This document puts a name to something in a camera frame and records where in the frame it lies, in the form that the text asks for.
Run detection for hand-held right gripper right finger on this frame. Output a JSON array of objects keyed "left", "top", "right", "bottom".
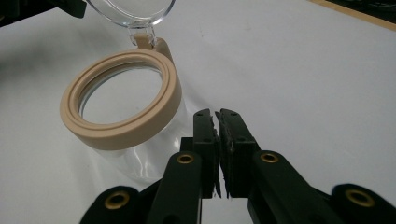
[{"left": 216, "top": 107, "right": 263, "bottom": 199}]

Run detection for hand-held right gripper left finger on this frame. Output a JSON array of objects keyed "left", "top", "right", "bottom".
[{"left": 180, "top": 107, "right": 222, "bottom": 200}]

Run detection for clear jar with beige rim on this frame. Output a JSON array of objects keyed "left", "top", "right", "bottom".
[{"left": 59, "top": 0, "right": 195, "bottom": 185}]

